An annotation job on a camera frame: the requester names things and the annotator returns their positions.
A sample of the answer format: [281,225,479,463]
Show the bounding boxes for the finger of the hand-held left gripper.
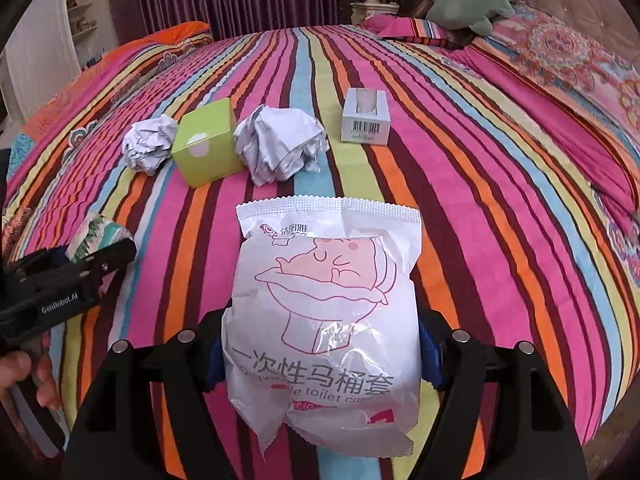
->
[75,241,137,293]
[5,247,71,281]

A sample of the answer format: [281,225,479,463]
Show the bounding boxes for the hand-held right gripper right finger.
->
[415,310,588,480]

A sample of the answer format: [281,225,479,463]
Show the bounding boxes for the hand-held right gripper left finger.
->
[64,309,236,480]

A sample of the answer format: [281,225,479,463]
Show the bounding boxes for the green patterned tissue packet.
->
[65,211,135,266]

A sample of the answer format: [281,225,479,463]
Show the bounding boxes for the small white paper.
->
[121,114,179,176]

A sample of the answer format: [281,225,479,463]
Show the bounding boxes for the white printed plastic packet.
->
[221,195,422,461]

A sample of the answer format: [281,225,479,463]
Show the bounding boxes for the small green cardboard box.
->
[171,97,244,188]

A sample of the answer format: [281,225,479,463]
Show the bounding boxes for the large white paper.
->
[232,105,329,187]

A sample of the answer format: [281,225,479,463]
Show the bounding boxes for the small white windowed box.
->
[341,87,391,146]

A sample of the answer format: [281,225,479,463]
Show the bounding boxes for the person's left hand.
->
[0,350,62,411]

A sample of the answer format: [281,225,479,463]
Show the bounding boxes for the striped colourful blanket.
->
[0,22,640,480]

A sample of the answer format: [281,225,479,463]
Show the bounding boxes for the white wardrobe with shelves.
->
[0,0,123,126]

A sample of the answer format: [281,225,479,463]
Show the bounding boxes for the floral pink pillow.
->
[462,2,640,281]

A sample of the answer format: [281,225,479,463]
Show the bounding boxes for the striped pink pillow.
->
[362,14,461,50]

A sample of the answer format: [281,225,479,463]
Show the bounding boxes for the white bedside table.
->
[350,2,401,23]

